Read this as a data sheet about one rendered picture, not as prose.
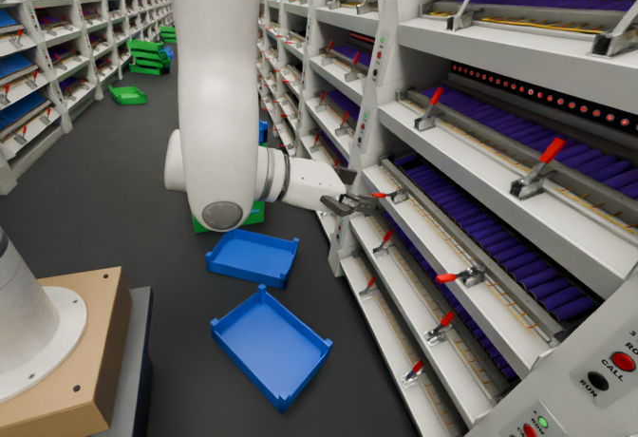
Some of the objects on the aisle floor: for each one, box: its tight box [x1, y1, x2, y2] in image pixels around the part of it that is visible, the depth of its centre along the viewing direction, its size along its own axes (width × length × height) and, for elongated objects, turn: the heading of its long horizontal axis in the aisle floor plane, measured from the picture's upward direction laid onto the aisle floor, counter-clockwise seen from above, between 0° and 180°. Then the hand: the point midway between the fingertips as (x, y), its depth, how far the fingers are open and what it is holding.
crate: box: [205, 229, 299, 290], centre depth 114 cm, size 30×20×8 cm
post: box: [293, 0, 367, 159], centre depth 131 cm, size 20×9×170 cm, turn 95°
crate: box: [210, 284, 333, 414], centre depth 86 cm, size 30×20×8 cm
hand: (360, 190), depth 53 cm, fingers open, 8 cm apart
